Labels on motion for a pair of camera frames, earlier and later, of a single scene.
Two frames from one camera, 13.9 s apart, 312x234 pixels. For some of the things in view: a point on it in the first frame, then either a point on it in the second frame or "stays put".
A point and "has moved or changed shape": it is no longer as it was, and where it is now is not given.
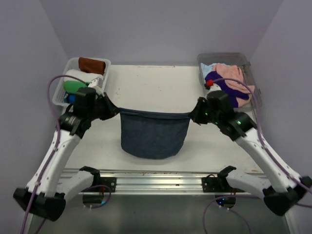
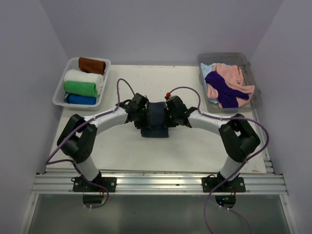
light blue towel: (207, 69) stays put
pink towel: (234, 72) stays put
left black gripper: (111, 109) -> (145, 124)
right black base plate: (220, 184) stays put
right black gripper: (195, 114) -> (171, 125)
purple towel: (232, 95) stays put
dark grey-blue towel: (153, 134) has moved or changed shape
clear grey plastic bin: (231, 73) stays put
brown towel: (91, 66) stays put
